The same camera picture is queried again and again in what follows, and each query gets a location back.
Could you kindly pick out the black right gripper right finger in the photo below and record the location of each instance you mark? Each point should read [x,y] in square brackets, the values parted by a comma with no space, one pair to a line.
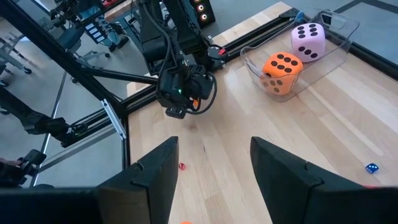
[280,186]

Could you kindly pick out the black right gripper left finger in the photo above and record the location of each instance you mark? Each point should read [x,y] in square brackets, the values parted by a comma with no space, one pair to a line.
[155,180]

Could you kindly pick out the small orange die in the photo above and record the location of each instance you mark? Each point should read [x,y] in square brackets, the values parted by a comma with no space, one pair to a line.
[195,102]

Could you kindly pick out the small red die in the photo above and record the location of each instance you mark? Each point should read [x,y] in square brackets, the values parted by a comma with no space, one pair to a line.
[182,166]

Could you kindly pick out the large orange foam die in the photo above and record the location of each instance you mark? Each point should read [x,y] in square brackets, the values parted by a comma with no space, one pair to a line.
[186,222]
[281,73]

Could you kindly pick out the large red foam die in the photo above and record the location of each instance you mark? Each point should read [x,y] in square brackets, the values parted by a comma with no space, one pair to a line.
[370,186]

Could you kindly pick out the small blue die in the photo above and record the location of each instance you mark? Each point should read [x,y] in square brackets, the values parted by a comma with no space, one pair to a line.
[372,168]

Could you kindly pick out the large pale pink foam die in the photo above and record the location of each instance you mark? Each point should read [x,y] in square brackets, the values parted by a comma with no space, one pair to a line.
[308,42]

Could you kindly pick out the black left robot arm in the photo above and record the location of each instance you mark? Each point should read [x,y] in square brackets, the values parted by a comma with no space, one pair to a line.
[174,31]

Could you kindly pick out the black computer tower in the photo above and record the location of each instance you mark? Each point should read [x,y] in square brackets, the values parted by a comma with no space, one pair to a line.
[202,11]

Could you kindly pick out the black office chair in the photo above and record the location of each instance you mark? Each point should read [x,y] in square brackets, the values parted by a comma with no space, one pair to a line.
[77,37]

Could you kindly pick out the person's hand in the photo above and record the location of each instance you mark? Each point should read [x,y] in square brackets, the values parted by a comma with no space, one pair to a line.
[9,161]

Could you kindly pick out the clear plastic container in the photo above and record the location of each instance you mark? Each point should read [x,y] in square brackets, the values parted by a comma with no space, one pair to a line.
[342,53]

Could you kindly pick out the silver corner bracket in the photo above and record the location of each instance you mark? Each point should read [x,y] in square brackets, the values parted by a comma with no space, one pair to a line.
[113,119]

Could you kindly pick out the black aluminium rig frame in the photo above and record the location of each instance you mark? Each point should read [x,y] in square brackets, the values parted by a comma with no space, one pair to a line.
[258,34]

